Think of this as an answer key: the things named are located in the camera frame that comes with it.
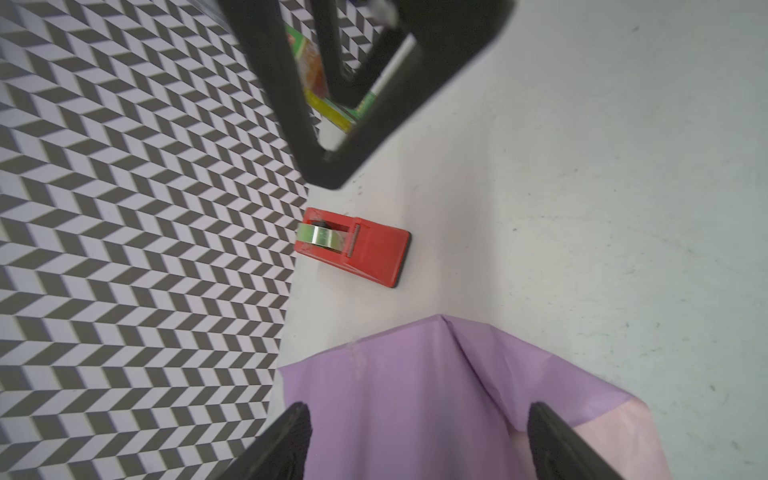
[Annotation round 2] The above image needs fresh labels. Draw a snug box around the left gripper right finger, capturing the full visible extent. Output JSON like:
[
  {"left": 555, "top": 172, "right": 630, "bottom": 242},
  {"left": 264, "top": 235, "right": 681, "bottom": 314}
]
[{"left": 527, "top": 402, "right": 622, "bottom": 480}]

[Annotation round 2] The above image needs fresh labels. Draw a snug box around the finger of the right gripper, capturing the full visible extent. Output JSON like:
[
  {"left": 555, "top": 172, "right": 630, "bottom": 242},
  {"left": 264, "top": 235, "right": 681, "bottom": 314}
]
[{"left": 218, "top": 0, "right": 516, "bottom": 190}]

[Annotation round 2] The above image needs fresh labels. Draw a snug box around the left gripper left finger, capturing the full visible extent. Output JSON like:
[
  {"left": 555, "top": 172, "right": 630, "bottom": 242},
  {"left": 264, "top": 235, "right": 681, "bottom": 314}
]
[{"left": 218, "top": 402, "right": 312, "bottom": 480}]

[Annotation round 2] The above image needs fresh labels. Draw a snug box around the pink wrapping paper sheet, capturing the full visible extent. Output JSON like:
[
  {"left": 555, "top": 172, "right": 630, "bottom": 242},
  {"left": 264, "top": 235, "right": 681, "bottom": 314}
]
[{"left": 280, "top": 315, "right": 671, "bottom": 479}]

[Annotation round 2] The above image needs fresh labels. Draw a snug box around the green sauce bottle yellow cap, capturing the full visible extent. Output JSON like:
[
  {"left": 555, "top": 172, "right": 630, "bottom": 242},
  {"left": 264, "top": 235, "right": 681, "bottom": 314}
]
[{"left": 285, "top": 25, "right": 376, "bottom": 132}]

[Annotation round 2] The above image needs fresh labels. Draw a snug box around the red tape dispenser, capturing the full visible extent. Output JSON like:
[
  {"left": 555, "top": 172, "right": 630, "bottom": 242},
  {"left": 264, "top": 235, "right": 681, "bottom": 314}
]
[{"left": 294, "top": 208, "right": 412, "bottom": 288}]

